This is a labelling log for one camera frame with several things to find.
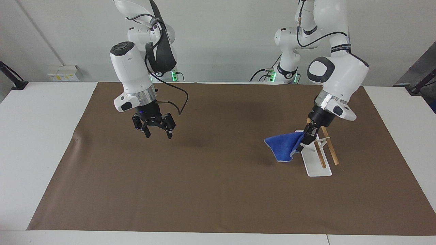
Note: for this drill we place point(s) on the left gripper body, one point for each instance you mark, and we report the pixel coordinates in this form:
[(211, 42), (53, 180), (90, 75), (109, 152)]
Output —
[(322, 117)]

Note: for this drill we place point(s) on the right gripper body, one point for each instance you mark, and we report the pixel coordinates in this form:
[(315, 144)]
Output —
[(150, 114)]

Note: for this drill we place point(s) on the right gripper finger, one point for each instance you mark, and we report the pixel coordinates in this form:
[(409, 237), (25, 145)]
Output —
[(168, 125), (145, 130)]

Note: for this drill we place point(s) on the blue towel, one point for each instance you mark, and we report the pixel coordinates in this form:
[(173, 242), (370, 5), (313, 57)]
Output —
[(284, 146)]

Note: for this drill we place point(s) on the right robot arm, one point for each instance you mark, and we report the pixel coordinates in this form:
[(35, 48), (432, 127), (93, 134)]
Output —
[(126, 69)]

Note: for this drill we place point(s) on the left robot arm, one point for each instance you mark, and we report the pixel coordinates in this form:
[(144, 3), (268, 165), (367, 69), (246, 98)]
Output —
[(340, 73)]

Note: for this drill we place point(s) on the white wooden towel rack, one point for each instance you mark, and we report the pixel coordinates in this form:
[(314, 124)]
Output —
[(316, 168)]

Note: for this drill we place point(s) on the black stand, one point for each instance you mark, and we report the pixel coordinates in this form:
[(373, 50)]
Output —
[(15, 81), (420, 85)]

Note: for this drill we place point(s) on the white wall socket box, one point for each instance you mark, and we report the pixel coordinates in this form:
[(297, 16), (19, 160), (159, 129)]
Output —
[(63, 73)]

